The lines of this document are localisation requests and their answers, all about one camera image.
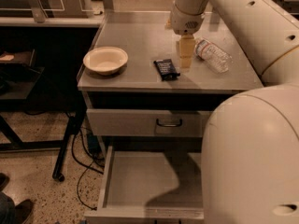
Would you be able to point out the black table frame left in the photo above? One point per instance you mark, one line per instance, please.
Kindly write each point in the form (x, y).
(25, 88)

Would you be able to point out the grey upper drawer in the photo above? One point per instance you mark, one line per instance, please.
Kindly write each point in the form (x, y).
(132, 122)

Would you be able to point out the clear plastic water bottle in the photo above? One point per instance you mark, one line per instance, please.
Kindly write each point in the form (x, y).
(215, 58)

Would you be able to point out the white paper bowl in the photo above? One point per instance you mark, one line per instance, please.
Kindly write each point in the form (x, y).
(105, 60)

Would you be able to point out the blue rxbar wrapper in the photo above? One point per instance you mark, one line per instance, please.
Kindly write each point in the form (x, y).
(166, 69)

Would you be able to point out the white horizontal rail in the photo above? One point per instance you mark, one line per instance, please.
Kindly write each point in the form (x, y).
(52, 22)

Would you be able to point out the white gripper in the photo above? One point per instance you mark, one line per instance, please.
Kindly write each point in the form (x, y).
(185, 21)

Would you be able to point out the dark shoe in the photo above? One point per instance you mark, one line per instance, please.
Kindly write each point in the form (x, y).
(23, 211)

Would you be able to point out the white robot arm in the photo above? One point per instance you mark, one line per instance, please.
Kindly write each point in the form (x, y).
(250, 149)

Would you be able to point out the grey drawer cabinet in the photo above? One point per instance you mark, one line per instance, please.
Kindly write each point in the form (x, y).
(138, 85)

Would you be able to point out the open grey middle drawer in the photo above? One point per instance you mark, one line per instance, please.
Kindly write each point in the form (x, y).
(150, 187)

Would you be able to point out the black drawer handle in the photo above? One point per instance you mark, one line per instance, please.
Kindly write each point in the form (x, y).
(169, 124)

